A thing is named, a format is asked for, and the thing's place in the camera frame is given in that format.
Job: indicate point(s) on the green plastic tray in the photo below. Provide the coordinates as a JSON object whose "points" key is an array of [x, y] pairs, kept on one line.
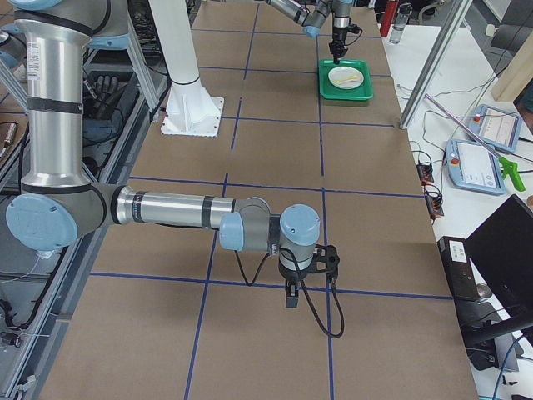
{"points": [[363, 93]]}

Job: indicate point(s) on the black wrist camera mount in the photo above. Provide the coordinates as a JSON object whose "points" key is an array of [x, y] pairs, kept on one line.
{"points": [[325, 259]]}

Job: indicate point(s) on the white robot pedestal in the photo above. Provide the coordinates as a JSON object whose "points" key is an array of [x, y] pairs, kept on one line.
{"points": [[190, 109]]}

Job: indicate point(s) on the clear water bottle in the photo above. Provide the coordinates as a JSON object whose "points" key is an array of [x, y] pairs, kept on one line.
{"points": [[402, 18]]}

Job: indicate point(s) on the teach pendant tablet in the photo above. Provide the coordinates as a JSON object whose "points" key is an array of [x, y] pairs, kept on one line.
{"points": [[499, 128], [471, 167]]}

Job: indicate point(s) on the orange black connector board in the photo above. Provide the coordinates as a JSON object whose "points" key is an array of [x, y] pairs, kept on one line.
{"points": [[425, 173]]}

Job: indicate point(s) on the black monitor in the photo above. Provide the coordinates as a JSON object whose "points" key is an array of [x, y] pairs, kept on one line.
{"points": [[501, 250]]}

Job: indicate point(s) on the near teach pendant tablet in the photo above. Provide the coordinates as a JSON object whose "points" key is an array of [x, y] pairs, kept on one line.
{"points": [[471, 167]]}

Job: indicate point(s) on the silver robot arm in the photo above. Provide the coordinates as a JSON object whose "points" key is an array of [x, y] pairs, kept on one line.
{"points": [[312, 21], [59, 203]]}

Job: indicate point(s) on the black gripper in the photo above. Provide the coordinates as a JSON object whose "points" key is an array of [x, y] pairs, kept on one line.
{"points": [[338, 32], [290, 275]]}

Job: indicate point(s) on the white round plate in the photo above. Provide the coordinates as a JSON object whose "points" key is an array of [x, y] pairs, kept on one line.
{"points": [[342, 72]]}

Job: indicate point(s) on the aluminium frame post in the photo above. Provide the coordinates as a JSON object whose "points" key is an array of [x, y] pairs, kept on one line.
{"points": [[437, 52]]}

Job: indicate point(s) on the black computer box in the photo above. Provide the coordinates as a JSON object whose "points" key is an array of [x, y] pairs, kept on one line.
{"points": [[458, 269]]}

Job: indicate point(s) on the silver reacher grabber tool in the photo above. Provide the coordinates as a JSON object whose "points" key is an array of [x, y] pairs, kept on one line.
{"points": [[509, 168]]}

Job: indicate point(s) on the red bottle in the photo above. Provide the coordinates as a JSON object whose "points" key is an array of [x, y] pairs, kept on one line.
{"points": [[387, 17]]}

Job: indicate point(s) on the yellow plastic spoon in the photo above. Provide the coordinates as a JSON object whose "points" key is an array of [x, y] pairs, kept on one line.
{"points": [[352, 78]]}

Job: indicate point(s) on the far teach pendant tablet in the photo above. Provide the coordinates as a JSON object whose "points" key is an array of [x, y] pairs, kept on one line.
{"points": [[499, 128]]}

